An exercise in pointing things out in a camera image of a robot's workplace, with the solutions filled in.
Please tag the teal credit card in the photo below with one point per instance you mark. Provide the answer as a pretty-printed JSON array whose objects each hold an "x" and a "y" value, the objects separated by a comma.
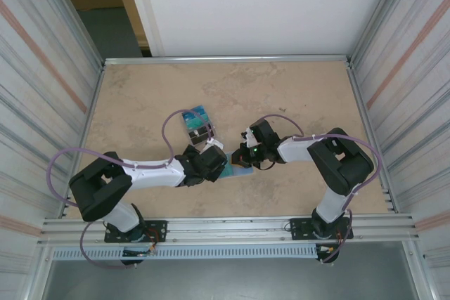
[
  {"x": 229, "y": 170},
  {"x": 198, "y": 123}
]

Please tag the beige leather card holder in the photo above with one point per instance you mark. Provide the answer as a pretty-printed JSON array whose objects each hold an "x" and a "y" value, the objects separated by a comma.
[{"x": 247, "y": 174}]

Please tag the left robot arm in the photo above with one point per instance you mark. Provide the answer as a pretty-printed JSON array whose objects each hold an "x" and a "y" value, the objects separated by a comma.
[{"x": 151, "y": 173}]

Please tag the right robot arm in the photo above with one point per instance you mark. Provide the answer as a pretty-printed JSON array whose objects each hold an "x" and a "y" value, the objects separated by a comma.
[{"x": 299, "y": 149}]

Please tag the black credit card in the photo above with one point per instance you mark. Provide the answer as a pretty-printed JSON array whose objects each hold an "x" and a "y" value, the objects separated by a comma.
[{"x": 197, "y": 138}]

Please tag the blue credit card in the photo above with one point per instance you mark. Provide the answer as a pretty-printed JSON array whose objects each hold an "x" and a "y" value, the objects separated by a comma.
[{"x": 197, "y": 112}]

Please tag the small controller board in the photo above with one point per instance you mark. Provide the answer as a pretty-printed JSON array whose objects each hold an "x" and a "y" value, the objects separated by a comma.
[
  {"x": 327, "y": 249},
  {"x": 139, "y": 252}
]

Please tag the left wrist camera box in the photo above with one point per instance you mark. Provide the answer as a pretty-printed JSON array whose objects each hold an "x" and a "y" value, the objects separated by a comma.
[{"x": 215, "y": 144}]

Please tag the wide aluminium extrusion rail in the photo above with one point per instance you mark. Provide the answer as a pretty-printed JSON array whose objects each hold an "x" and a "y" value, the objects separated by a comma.
[{"x": 225, "y": 231}]

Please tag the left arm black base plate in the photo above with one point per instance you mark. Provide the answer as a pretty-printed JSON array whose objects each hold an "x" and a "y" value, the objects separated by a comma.
[{"x": 158, "y": 231}]

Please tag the thin aluminium table rail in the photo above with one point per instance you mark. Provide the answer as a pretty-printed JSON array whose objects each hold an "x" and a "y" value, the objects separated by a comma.
[{"x": 225, "y": 59}]

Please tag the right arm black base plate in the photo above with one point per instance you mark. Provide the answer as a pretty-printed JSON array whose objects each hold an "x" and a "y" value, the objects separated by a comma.
[{"x": 299, "y": 228}]

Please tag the aluminium side rail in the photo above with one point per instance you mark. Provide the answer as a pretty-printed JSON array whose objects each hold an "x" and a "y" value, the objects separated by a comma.
[{"x": 355, "y": 85}]

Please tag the aluminium corner post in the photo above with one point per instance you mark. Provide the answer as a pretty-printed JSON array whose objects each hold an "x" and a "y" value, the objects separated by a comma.
[
  {"x": 82, "y": 19},
  {"x": 369, "y": 19}
]

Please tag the white door frame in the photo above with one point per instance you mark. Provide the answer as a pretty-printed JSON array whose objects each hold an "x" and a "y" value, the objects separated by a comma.
[{"x": 146, "y": 15}]

